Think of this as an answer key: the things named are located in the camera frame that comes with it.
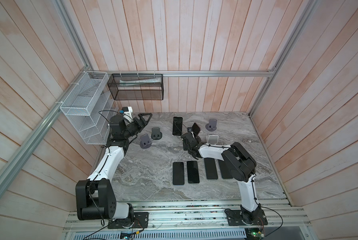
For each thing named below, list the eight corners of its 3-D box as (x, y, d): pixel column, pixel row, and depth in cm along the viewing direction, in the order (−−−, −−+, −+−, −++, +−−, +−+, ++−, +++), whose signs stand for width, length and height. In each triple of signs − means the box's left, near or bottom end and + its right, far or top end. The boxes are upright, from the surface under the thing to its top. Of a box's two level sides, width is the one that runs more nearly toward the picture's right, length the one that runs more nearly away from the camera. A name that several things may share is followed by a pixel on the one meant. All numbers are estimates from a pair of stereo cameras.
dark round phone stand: (152, 140, 107) (151, 134, 102) (153, 133, 112) (152, 127, 106) (161, 140, 107) (161, 134, 102) (162, 133, 112) (161, 127, 106)
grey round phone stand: (206, 131, 113) (208, 124, 107) (205, 125, 117) (207, 119, 111) (215, 131, 113) (217, 124, 107) (214, 125, 117) (216, 119, 111)
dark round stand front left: (142, 149, 103) (140, 142, 96) (143, 141, 107) (141, 133, 100) (150, 149, 103) (148, 142, 96) (151, 141, 107) (149, 133, 100)
